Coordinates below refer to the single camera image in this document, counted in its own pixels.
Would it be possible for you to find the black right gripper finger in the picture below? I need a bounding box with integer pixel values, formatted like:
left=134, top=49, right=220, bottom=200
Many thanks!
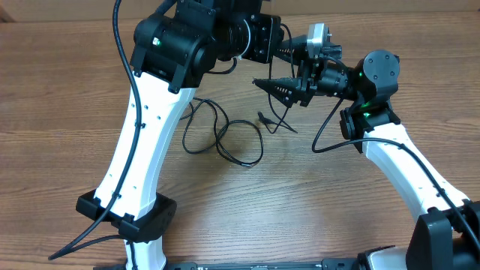
left=253, top=78, right=308, bottom=108
left=274, top=34, right=310, bottom=66

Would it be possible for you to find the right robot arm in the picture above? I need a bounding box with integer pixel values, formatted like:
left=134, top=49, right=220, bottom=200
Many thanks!
left=254, top=36, right=479, bottom=269

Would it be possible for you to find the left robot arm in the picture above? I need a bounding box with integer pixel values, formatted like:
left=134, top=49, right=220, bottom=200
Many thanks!
left=76, top=0, right=283, bottom=269

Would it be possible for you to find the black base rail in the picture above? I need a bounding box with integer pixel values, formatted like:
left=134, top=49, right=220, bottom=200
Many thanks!
left=166, top=258, right=367, bottom=270

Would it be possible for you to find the black USB-A cable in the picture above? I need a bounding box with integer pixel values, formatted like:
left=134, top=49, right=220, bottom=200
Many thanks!
left=256, top=22, right=299, bottom=135

